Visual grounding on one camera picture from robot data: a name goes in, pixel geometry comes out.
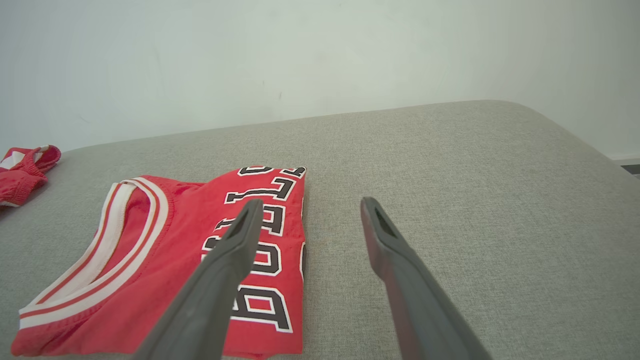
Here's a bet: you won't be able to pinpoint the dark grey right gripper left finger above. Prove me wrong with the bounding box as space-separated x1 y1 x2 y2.
131 198 264 360

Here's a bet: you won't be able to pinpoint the red shorts with white bands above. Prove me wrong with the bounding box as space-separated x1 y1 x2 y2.
0 145 62 208

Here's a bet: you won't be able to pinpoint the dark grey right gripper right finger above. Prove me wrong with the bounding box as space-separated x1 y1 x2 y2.
360 196 493 360

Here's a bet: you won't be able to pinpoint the red jersey with black lettering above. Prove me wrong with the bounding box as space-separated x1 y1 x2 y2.
11 165 307 360

